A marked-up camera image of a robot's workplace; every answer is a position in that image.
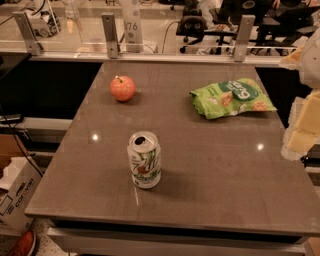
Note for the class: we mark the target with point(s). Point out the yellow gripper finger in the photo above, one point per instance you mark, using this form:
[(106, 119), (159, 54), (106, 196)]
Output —
[(306, 130), (294, 57)]

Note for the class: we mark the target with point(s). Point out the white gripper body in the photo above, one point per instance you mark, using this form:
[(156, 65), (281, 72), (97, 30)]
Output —
[(312, 63)]

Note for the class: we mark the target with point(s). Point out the green rice chip bag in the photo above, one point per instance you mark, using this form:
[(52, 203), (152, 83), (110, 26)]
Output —
[(230, 98)]

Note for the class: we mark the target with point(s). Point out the white 7up can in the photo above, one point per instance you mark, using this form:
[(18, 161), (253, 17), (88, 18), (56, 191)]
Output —
[(144, 154)]

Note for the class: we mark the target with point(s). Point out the glass barrier panel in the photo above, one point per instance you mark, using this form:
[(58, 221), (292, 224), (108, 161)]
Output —
[(85, 38)]

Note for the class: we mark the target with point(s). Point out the red apple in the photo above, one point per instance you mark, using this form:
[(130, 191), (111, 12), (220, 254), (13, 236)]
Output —
[(122, 88)]

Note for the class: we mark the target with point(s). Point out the white cardboard box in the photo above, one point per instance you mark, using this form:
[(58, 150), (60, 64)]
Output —
[(17, 186)]

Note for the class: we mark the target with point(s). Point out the red shoe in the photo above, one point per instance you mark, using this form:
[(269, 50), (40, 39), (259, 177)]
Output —
[(24, 246)]

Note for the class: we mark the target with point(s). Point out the metal bracket right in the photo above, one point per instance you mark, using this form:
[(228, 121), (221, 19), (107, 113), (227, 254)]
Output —
[(243, 36)]

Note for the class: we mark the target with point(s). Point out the metal bracket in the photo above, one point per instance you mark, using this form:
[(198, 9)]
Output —
[(243, 36), (24, 25), (110, 32)]

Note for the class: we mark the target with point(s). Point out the white numbered sign post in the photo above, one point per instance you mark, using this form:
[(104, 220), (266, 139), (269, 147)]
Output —
[(132, 25)]

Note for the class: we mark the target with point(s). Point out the metal bracket middle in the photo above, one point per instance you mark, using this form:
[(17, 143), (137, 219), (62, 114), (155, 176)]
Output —
[(110, 32)]

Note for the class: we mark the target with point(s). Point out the metal bracket left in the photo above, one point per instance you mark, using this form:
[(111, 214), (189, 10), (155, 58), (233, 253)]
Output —
[(24, 25)]

